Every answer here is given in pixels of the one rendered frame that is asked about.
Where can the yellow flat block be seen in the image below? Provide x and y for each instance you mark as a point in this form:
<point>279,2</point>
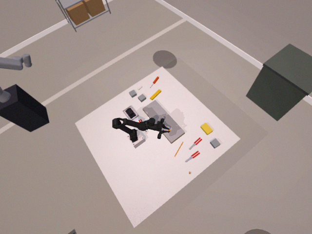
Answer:
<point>206,128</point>

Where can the yellow rectangular bar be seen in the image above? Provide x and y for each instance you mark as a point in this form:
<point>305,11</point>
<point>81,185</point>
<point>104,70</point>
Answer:
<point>155,94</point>

